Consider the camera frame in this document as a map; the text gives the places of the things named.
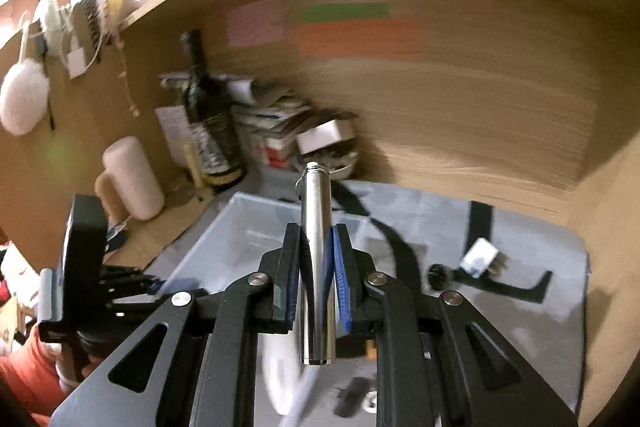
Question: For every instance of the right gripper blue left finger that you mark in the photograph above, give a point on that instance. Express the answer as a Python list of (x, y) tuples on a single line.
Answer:
[(282, 267)]

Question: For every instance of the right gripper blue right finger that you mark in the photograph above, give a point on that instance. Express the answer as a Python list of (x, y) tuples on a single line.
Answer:
[(357, 307)]

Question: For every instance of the stack of books and papers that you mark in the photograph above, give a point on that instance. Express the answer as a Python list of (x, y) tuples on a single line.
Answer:
[(266, 116)]

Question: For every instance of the white bowl of small items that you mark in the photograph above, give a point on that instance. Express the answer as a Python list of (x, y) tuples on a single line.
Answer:
[(341, 162)]

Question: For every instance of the white plug adapter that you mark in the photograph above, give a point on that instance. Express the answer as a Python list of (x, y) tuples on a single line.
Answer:
[(479, 258)]

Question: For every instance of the orange paper note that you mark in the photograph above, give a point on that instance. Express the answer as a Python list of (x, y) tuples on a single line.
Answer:
[(383, 38)]

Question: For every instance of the white handheld lint shaver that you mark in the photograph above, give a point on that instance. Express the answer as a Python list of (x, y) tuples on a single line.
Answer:
[(283, 371)]

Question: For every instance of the white fluffy pompom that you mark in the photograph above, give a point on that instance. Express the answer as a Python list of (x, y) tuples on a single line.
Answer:
[(24, 97)]

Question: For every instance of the black gold lipstick tube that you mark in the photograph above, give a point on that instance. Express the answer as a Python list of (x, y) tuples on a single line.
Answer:
[(371, 351)]

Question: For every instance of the grey rug with black letters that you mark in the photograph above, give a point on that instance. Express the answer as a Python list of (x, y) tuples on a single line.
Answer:
[(527, 276)]

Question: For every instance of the green paper note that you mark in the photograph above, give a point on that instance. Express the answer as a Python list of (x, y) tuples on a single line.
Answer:
[(336, 12)]

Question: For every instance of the silver metal tube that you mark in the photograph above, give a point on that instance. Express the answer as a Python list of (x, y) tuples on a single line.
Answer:
[(316, 322)]

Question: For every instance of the small black clip device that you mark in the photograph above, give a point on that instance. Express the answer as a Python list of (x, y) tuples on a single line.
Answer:
[(349, 400)]

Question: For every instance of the dark wine bottle elephant label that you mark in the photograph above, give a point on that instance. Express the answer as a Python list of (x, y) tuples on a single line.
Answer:
[(212, 130)]

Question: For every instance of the clear plastic storage bin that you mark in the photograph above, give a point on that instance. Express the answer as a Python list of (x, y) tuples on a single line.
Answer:
[(231, 246)]

